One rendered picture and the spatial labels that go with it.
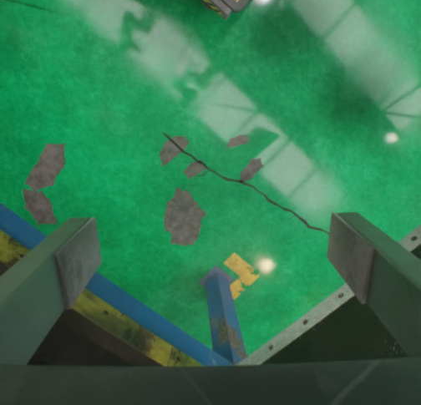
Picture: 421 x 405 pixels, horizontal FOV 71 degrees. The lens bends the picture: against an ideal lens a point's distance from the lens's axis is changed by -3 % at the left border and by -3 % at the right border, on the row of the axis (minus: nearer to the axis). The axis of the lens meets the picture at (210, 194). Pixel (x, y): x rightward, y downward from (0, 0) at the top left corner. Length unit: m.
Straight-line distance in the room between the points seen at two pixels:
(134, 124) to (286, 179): 0.67
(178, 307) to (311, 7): 1.40
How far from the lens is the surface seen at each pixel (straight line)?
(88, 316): 0.67
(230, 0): 0.95
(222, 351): 1.10
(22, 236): 0.78
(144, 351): 0.71
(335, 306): 0.75
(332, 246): 0.17
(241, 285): 1.51
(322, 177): 1.40
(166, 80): 1.23
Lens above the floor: 1.22
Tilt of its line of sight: 72 degrees down
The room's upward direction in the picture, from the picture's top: 164 degrees clockwise
